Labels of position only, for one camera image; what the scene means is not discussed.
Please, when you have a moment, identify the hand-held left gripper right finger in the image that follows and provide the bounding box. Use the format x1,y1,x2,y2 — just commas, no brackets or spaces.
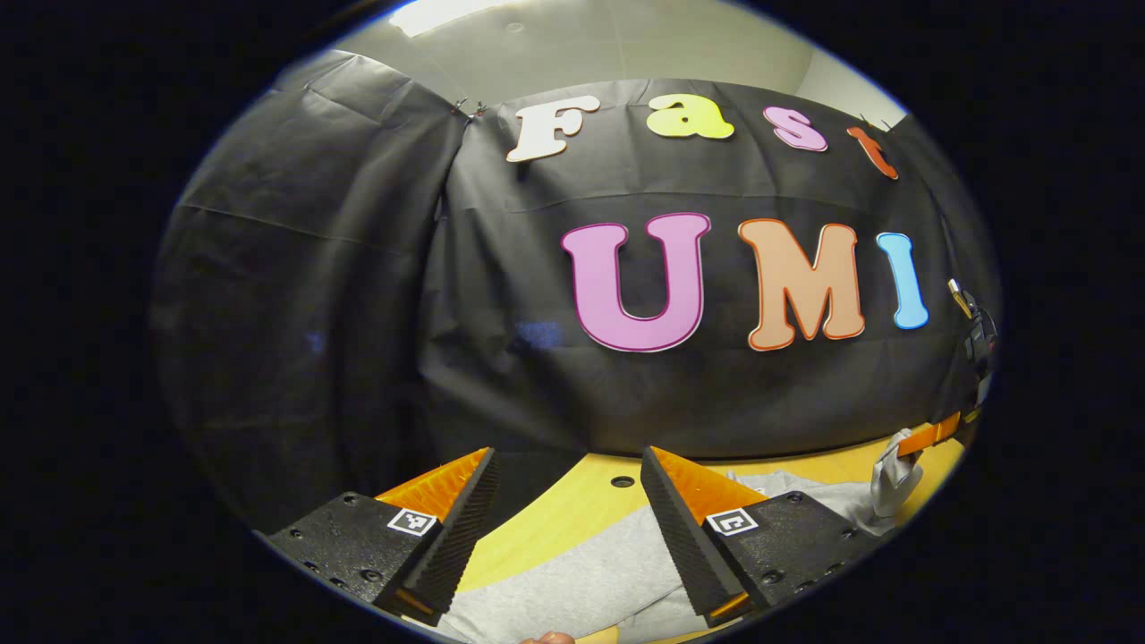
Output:
640,445,895,629

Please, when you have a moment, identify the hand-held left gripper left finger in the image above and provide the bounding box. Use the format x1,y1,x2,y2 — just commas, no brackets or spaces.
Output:
255,445,500,627

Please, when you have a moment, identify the black backdrop cloth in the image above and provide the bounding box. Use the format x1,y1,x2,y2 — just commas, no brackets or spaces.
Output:
150,49,1003,538

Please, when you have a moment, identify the grey sweatshirt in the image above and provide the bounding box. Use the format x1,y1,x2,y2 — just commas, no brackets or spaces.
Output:
438,429,927,644

